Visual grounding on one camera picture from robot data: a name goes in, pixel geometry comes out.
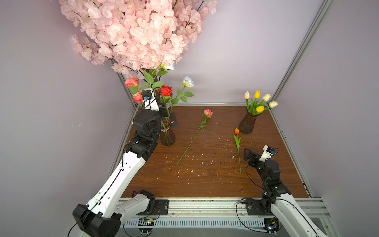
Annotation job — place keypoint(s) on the orange tulip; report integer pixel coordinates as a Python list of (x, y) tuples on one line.
[(237, 138)]

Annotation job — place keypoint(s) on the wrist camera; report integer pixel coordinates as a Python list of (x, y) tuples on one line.
[(268, 153), (148, 99)]

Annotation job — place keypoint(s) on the dark glass vase right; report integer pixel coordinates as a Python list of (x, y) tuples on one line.
[(247, 124)]

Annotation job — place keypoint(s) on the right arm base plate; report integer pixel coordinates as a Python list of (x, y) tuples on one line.
[(254, 208)]

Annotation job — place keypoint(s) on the red rose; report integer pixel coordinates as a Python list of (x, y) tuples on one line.
[(165, 95)]

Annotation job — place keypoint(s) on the dark glass vase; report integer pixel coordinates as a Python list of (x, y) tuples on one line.
[(167, 136), (247, 124)]

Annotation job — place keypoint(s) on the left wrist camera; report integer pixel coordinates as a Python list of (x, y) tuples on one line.
[(148, 99)]

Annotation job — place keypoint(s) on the aluminium front rail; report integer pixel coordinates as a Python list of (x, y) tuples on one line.
[(183, 207)]

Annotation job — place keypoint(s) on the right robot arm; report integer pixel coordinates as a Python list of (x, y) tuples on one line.
[(277, 199)]

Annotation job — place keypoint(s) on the pink cherry blossom tree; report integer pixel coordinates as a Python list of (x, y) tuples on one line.
[(136, 35)]

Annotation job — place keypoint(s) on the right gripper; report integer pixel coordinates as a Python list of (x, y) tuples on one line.
[(254, 159)]

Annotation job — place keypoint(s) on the white rose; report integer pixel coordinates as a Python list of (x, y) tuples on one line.
[(182, 94), (152, 78)]

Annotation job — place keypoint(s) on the white tulip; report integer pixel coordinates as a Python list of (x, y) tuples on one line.
[(271, 105)]

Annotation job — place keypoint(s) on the left controller board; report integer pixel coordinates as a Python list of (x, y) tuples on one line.
[(145, 226)]

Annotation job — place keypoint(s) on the right controller board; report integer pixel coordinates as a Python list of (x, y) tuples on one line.
[(271, 225)]

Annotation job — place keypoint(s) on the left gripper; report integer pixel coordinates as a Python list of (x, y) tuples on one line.
[(163, 115)]

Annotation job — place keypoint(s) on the pale pink tulip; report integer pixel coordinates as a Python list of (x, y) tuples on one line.
[(247, 97)]

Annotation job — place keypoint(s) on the controller board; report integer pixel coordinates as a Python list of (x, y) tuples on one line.
[(145, 226), (271, 225)]

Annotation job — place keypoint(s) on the yellow tulip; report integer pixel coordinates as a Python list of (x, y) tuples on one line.
[(258, 110), (254, 103)]

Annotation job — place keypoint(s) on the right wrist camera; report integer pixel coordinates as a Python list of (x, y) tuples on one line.
[(268, 153)]

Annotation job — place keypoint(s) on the dark glass vase left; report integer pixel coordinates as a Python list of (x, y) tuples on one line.
[(167, 136)]

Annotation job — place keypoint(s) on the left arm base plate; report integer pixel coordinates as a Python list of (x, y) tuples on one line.
[(160, 207)]

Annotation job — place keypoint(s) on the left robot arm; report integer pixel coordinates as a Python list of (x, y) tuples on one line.
[(102, 216)]

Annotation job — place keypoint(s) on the pink orange rose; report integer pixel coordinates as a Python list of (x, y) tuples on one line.
[(133, 85)]

